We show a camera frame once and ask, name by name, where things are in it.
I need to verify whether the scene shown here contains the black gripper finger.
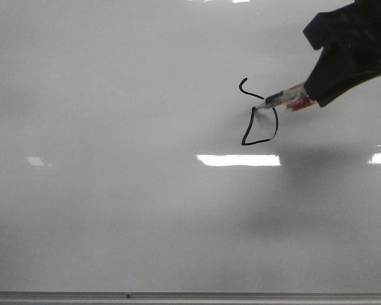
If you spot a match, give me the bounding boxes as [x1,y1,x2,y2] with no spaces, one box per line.
[303,1,381,107]

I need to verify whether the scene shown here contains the whiteboard marker with tape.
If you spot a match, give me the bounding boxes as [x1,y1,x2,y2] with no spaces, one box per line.
[255,83,317,112]

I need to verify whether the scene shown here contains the white whiteboard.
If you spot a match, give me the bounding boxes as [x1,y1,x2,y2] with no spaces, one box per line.
[0,1,381,293]

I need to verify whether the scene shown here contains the aluminium whiteboard bottom frame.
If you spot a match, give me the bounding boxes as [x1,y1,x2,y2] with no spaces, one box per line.
[0,291,381,304]

